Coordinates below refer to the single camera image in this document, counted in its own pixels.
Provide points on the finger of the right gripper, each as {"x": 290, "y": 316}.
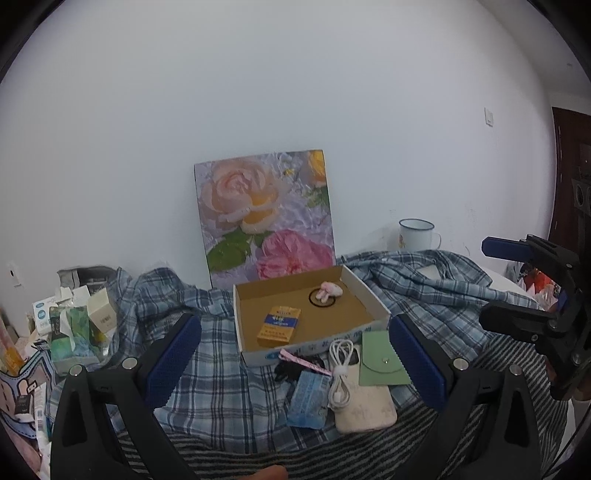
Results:
{"x": 520, "y": 323}
{"x": 505, "y": 249}

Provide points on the cartoon printed paper bag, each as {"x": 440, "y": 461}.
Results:
{"x": 36, "y": 371}

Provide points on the white enamel mug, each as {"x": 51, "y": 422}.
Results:
{"x": 418, "y": 235}

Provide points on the black hair scrunchie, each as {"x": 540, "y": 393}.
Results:
{"x": 290, "y": 371}

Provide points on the white wall switch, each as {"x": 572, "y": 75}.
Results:
{"x": 489, "y": 118}

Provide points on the blue tissue packet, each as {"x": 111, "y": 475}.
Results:
{"x": 309, "y": 404}

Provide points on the cream small carton box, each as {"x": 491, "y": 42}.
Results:
{"x": 102, "y": 317}

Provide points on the yellow blue cigarette pack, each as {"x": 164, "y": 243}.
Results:
{"x": 279, "y": 326}

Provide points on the white wall socket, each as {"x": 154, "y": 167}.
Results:
{"x": 14, "y": 274}

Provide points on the blue plaid shirt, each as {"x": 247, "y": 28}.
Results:
{"x": 243, "y": 410}

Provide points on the open cardboard box tray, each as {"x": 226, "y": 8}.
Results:
{"x": 334, "y": 304}

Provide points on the green snap pouch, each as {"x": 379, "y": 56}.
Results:
{"x": 380, "y": 364}

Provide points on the white blue medicine box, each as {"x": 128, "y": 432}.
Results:
{"x": 41, "y": 315}

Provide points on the rose flower painting canvas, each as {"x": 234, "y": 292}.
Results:
{"x": 264, "y": 216}

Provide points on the grey storage bin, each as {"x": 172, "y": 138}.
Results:
{"x": 93, "y": 277}

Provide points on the dark wooden door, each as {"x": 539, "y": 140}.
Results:
{"x": 570, "y": 224}

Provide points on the beige phone case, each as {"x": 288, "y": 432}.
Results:
{"x": 357, "y": 408}

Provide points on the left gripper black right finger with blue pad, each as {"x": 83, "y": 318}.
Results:
{"x": 506, "y": 443}

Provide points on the pink hair clip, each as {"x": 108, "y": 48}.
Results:
{"x": 287, "y": 356}

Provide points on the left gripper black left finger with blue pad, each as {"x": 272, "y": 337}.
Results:
{"x": 84, "y": 444}

